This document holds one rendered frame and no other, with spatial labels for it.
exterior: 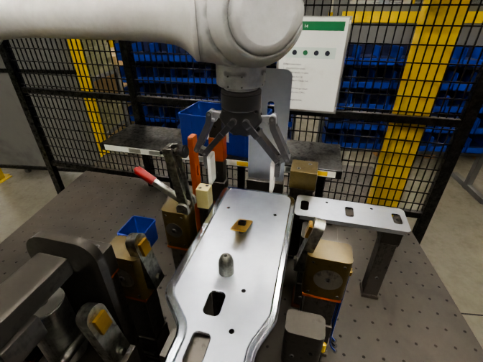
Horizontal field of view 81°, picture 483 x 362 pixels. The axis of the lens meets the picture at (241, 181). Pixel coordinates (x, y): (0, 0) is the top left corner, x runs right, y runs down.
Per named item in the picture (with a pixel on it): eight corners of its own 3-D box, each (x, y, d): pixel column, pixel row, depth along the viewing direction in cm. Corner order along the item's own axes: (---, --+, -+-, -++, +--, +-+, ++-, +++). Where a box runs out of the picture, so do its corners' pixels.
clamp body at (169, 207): (197, 307, 86) (185, 215, 68) (167, 300, 88) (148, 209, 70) (205, 289, 92) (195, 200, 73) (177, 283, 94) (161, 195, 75)
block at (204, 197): (214, 283, 93) (207, 190, 74) (204, 281, 94) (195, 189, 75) (218, 275, 96) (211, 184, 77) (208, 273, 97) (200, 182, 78)
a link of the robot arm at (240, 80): (261, 57, 44) (260, 95, 47) (271, 49, 52) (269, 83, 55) (206, 55, 46) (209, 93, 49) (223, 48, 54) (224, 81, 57)
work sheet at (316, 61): (335, 114, 103) (352, 16, 87) (273, 109, 108) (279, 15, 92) (335, 112, 105) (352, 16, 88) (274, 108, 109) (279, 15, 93)
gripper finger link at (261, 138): (244, 117, 57) (250, 113, 56) (279, 159, 60) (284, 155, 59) (239, 124, 54) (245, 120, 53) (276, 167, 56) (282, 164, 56)
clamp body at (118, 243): (163, 366, 72) (134, 263, 53) (126, 355, 74) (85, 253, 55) (175, 341, 77) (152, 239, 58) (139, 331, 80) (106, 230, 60)
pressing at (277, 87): (282, 182, 90) (292, 70, 73) (247, 177, 93) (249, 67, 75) (282, 181, 91) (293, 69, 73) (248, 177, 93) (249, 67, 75)
